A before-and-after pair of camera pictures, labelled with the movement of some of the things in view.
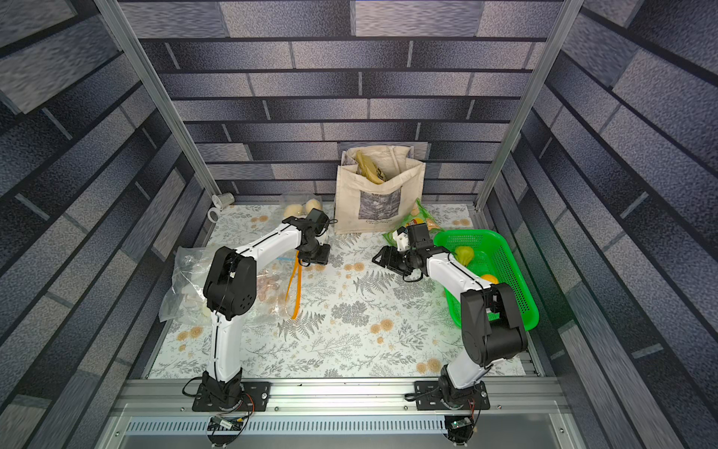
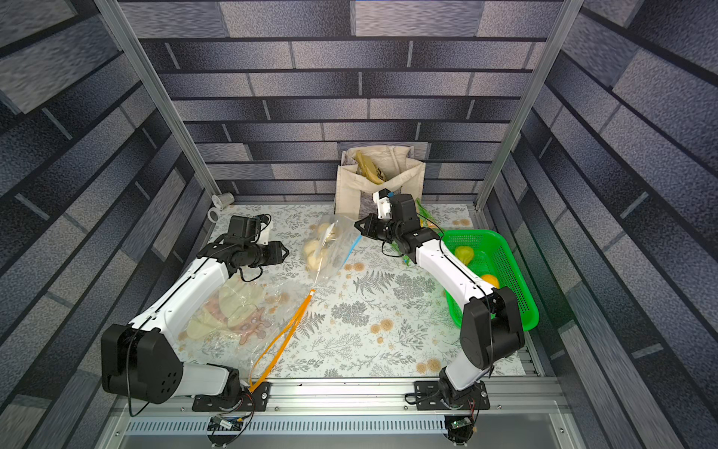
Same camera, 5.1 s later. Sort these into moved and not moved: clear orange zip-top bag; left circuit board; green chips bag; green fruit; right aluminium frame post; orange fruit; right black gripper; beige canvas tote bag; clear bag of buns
Moved: clear orange zip-top bag; clear bag of buns; right black gripper
Not moved: left circuit board; right aluminium frame post; green fruit; beige canvas tote bag; green chips bag; orange fruit
